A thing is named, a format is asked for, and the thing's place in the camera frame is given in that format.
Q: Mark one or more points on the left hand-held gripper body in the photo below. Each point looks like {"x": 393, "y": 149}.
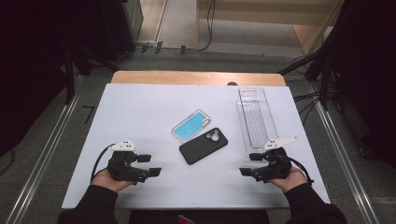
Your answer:
{"x": 124, "y": 169}

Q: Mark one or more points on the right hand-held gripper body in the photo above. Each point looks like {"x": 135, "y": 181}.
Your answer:
{"x": 275, "y": 166}

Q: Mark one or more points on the clear plastic tray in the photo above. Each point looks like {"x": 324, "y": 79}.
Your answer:
{"x": 257, "y": 121}

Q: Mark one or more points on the black phone case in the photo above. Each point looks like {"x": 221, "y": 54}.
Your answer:
{"x": 202, "y": 146}

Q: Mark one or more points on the blue phone case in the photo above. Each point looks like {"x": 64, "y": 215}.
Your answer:
{"x": 190, "y": 126}

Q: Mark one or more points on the person's left hand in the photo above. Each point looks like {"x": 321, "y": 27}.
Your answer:
{"x": 107, "y": 183}

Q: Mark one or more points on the person's right hand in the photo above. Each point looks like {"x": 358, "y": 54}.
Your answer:
{"x": 291, "y": 183}

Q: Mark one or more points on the person's lap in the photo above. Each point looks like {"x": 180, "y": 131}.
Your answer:
{"x": 199, "y": 217}

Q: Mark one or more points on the wooden table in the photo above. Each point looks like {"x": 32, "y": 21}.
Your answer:
{"x": 186, "y": 77}

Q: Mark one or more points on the black stand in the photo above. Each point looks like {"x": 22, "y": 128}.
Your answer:
{"x": 69, "y": 74}
{"x": 314, "y": 65}

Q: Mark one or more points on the black cabinet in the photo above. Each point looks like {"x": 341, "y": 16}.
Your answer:
{"x": 120, "y": 25}

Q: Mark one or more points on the black curtain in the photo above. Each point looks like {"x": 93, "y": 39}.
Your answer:
{"x": 28, "y": 62}
{"x": 367, "y": 62}

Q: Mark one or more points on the light wooden furniture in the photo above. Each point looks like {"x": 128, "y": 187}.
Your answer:
{"x": 280, "y": 12}

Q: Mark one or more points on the metal floor rail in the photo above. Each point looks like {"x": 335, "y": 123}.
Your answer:
{"x": 43, "y": 155}
{"x": 345, "y": 161}

